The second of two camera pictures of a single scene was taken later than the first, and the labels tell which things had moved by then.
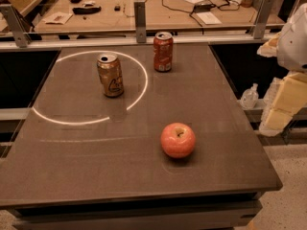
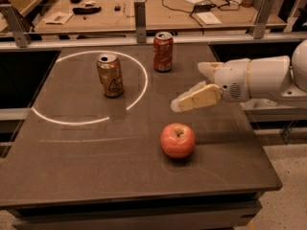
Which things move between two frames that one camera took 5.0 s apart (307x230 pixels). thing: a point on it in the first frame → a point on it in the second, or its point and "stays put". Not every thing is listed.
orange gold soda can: (109, 73) stays put
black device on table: (86, 10) stays put
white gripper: (294, 47) → (231, 80)
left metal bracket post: (18, 25) stays put
